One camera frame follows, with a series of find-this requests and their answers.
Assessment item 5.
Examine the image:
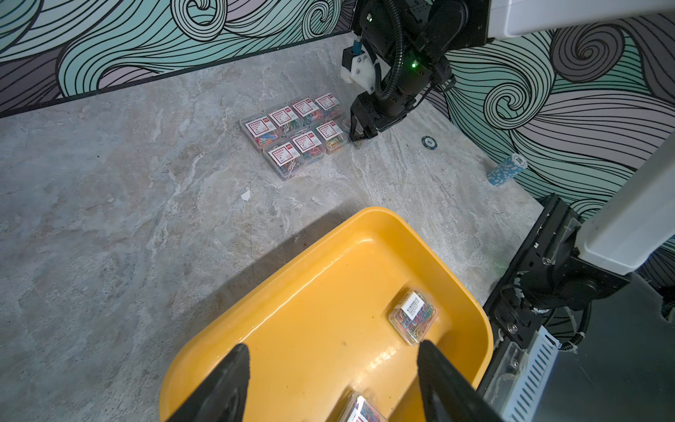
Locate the paper clip box five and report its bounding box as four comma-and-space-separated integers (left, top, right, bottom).
262, 139, 305, 180

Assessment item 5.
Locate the paper clip box one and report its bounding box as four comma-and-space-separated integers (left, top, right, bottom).
290, 97, 324, 128

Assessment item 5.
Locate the paper clip box ten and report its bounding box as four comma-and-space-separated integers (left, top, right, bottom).
388, 289, 439, 346

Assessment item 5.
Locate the paper clip box eleven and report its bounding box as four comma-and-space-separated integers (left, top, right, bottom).
240, 113, 282, 152

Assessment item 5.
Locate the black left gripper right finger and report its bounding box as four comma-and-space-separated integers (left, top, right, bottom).
417, 340, 501, 422

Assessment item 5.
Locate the yellow plastic tray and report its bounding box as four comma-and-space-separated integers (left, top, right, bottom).
159, 207, 493, 421

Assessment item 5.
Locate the small dark round token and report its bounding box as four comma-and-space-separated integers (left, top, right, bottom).
421, 135, 438, 151

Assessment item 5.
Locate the small clear dice cup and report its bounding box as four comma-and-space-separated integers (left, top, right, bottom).
487, 153, 527, 186

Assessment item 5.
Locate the paper clip box three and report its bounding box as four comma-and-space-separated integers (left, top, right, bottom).
265, 105, 304, 136

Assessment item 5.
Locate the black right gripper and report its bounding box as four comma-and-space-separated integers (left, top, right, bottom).
350, 52, 455, 135

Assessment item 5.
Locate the white slotted cable duct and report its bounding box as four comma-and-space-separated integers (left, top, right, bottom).
501, 327, 561, 422

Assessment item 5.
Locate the paper clip box seven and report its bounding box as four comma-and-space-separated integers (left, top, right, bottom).
338, 392, 388, 422

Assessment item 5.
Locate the paper clip box nine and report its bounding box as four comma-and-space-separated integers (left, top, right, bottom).
341, 116, 378, 149

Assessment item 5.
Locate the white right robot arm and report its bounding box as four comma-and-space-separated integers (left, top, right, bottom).
431, 12, 674, 218

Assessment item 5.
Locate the paper clip box four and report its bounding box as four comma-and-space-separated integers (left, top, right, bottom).
289, 128, 327, 165

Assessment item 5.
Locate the paper clip box two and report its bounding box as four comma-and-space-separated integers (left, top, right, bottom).
312, 92, 344, 120

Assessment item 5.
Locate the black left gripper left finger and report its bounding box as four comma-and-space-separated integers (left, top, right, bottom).
168, 344, 251, 422

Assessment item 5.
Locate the paper clip box eight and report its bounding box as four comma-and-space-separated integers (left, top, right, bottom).
315, 120, 348, 155

